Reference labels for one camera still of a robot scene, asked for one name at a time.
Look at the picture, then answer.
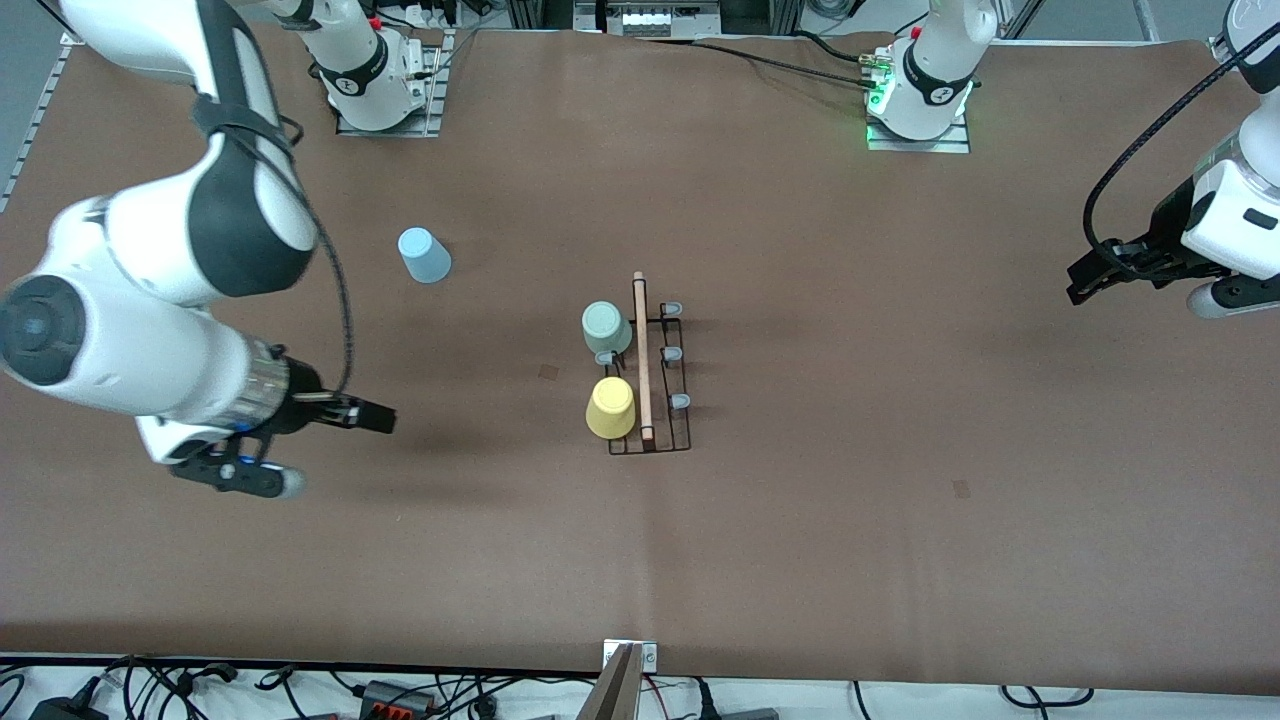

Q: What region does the yellow plastic cup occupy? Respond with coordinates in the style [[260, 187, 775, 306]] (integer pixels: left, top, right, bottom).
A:
[[585, 376, 638, 441]]

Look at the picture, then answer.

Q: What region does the mint green plastic cup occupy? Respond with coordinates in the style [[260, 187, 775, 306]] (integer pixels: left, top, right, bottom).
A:
[[582, 302, 634, 357]]

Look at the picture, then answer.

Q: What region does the black wire cup holder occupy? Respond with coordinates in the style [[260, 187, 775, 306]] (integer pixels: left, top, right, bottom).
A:
[[596, 272, 693, 456]]

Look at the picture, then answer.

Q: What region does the light blue plastic cup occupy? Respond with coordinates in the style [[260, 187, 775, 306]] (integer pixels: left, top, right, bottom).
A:
[[397, 227, 453, 285]]

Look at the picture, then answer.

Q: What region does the black orange connector box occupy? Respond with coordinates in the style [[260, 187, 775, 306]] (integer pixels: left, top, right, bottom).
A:
[[358, 680, 438, 717]]

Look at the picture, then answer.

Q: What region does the black power adapter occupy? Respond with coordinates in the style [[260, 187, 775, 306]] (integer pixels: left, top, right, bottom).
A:
[[28, 695, 109, 720]]

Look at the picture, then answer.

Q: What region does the brown wooden beam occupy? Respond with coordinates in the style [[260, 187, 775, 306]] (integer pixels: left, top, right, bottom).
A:
[[577, 645, 646, 720]]

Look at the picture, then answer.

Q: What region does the brown table cover sheet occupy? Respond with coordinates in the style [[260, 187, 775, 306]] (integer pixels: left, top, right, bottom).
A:
[[0, 28, 1280, 691]]

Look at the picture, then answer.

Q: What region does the white device with slots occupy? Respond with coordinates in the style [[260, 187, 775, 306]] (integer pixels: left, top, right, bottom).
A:
[[600, 4, 721, 39]]

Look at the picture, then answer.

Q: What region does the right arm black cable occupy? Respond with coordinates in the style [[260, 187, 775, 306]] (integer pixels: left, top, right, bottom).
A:
[[195, 95, 354, 401]]

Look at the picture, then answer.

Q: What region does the left arm braided black cable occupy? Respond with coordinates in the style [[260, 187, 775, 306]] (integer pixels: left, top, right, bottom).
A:
[[1084, 40, 1280, 276]]

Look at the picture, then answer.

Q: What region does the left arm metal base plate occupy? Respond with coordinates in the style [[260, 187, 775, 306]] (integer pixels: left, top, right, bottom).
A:
[[866, 112, 972, 154]]

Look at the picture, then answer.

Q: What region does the black cable tangle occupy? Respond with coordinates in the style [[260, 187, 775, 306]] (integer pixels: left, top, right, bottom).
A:
[[100, 655, 331, 720]]

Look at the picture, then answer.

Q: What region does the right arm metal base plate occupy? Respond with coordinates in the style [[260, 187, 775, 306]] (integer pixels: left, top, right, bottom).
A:
[[335, 30, 448, 139]]

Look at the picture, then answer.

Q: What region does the perforated aluminium rail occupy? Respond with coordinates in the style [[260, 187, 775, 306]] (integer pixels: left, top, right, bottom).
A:
[[0, 45, 79, 213]]

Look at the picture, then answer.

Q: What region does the short black table cable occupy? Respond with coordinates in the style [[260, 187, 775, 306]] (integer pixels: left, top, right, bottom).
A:
[[795, 30, 881, 66]]

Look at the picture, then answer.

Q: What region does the small metal bracket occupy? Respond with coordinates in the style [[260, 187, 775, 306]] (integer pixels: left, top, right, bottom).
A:
[[603, 640, 659, 673]]

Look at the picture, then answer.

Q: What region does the long black table cable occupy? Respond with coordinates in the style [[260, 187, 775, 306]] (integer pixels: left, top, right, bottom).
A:
[[690, 38, 881, 91]]

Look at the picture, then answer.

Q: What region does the black looped floor cable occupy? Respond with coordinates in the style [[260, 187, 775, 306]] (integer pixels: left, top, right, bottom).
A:
[[1000, 685, 1096, 709]]

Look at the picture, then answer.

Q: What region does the aluminium frame profile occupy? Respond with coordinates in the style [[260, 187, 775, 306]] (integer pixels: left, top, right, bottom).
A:
[[505, 0, 801, 37]]

